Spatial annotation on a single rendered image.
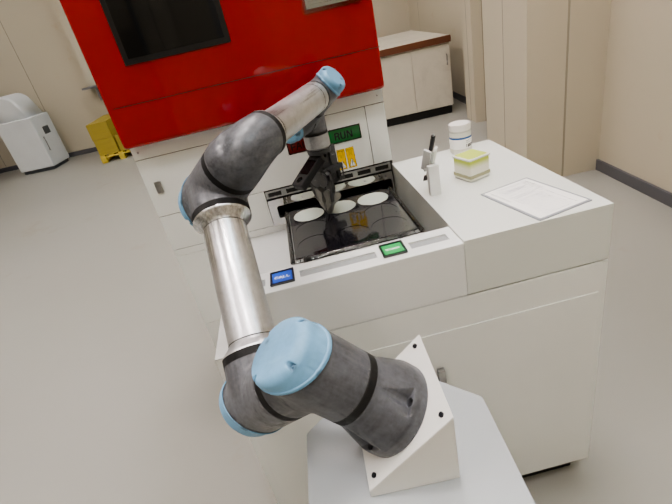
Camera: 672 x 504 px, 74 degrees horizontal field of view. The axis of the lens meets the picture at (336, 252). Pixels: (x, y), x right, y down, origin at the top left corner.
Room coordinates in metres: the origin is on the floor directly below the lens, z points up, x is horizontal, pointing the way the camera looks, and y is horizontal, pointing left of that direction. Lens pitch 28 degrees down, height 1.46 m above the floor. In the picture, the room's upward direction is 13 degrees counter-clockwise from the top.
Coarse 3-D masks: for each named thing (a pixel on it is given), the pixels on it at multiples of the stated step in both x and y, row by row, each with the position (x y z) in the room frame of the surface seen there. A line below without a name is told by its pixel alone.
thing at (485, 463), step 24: (456, 408) 0.54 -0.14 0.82; (480, 408) 0.53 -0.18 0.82; (312, 432) 0.56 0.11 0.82; (336, 432) 0.55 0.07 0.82; (456, 432) 0.49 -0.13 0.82; (480, 432) 0.48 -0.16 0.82; (312, 456) 0.51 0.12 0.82; (336, 456) 0.50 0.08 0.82; (360, 456) 0.49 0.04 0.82; (480, 456) 0.44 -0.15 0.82; (504, 456) 0.43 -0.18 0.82; (312, 480) 0.47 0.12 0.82; (336, 480) 0.46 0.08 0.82; (360, 480) 0.45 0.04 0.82; (456, 480) 0.41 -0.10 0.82; (480, 480) 0.40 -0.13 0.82; (504, 480) 0.40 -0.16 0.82
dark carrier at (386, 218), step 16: (368, 192) 1.42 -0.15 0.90; (384, 192) 1.39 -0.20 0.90; (304, 208) 1.41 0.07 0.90; (352, 208) 1.32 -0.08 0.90; (368, 208) 1.29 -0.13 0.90; (384, 208) 1.26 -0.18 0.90; (400, 208) 1.23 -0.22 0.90; (304, 224) 1.28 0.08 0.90; (320, 224) 1.26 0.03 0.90; (336, 224) 1.23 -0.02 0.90; (352, 224) 1.20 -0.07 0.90; (368, 224) 1.18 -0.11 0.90; (384, 224) 1.15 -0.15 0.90; (400, 224) 1.13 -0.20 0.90; (304, 240) 1.17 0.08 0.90; (320, 240) 1.15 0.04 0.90; (336, 240) 1.12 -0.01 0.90; (352, 240) 1.10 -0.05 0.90; (368, 240) 1.08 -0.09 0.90; (304, 256) 1.07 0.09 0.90
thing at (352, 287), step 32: (352, 256) 0.90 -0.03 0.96; (416, 256) 0.84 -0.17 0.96; (448, 256) 0.85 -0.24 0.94; (288, 288) 0.83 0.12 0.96; (320, 288) 0.84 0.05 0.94; (352, 288) 0.84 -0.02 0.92; (384, 288) 0.84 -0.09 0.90; (416, 288) 0.84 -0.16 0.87; (448, 288) 0.85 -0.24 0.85; (320, 320) 0.83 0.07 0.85; (352, 320) 0.84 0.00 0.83
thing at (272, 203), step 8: (368, 176) 1.46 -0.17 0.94; (376, 176) 1.46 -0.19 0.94; (384, 176) 1.46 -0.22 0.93; (392, 176) 1.46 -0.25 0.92; (336, 184) 1.45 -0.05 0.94; (344, 184) 1.45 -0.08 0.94; (352, 184) 1.45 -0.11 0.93; (360, 184) 1.46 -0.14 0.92; (392, 184) 1.46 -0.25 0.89; (304, 192) 1.45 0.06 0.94; (312, 192) 1.45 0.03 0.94; (272, 200) 1.44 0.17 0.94; (280, 200) 1.44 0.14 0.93; (288, 200) 1.45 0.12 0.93; (296, 200) 1.45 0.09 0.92; (272, 208) 1.44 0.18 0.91; (272, 216) 1.44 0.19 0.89; (280, 216) 1.45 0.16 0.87; (280, 224) 1.44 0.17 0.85
